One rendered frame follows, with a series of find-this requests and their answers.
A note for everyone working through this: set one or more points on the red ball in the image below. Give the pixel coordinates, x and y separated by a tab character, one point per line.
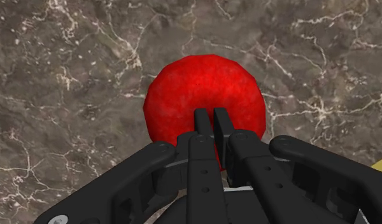
200	93

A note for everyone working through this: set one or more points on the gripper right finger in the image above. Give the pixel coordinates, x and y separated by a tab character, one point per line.
271	176

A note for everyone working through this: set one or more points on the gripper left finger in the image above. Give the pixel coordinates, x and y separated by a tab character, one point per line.
204	173

